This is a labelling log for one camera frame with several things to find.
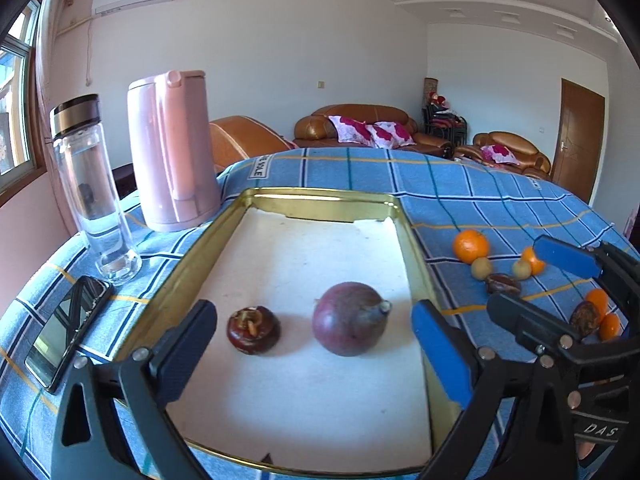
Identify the blue plaid tablecloth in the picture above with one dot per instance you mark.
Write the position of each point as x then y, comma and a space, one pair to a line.
350, 170

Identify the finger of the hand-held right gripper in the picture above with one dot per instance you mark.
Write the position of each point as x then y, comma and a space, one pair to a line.
525, 320
565, 256

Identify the brown leather armchair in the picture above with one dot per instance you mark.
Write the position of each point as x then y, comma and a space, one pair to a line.
520, 142

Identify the orange leather armchair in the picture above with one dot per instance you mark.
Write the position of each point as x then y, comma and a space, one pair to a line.
245, 140

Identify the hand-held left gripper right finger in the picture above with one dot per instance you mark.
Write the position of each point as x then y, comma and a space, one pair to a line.
442, 355

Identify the air conditioner pipe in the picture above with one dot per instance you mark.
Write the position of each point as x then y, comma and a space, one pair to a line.
90, 55

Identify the person's right hand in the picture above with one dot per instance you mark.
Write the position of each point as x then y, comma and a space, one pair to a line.
585, 455

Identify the large orange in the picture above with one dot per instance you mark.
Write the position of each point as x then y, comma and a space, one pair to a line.
470, 246

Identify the small tan round fruit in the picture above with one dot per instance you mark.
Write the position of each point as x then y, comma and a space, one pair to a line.
481, 268
521, 269

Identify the pink curtain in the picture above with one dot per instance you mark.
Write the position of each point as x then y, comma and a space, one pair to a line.
47, 35

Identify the window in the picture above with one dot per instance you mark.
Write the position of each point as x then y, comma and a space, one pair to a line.
20, 110

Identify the dark wooden furniture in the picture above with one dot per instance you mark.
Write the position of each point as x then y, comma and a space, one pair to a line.
122, 180

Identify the purple passion fruit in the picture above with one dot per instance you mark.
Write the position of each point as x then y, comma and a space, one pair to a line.
347, 322

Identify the tall patterned roll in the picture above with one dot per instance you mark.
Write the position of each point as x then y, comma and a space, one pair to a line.
431, 86

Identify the small tangerine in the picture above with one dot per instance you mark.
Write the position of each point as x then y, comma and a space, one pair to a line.
599, 300
611, 327

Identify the clear glass bottle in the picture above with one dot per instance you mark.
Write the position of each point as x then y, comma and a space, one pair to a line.
95, 185

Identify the dark brown wrinkled fruit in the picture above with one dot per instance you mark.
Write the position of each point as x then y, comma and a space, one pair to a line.
584, 319

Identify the brown wooden door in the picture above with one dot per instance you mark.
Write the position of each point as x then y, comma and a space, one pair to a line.
580, 140

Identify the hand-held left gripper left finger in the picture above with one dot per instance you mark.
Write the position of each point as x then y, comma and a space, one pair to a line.
192, 345

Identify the pink electric kettle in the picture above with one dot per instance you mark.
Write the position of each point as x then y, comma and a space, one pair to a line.
165, 160

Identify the dark brown water chestnut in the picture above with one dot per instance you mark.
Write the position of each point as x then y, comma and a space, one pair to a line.
502, 284
254, 331

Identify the small red floral pillow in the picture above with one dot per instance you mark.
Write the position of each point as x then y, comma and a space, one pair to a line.
500, 154

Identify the stacked dark chairs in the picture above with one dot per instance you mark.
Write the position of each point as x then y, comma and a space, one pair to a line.
447, 122

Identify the brown leather sofa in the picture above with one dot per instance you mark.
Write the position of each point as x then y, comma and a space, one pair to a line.
390, 112

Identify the black smartphone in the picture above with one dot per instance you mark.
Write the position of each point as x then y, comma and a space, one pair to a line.
65, 332

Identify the golden tin box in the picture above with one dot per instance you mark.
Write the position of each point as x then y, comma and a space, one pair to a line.
417, 270

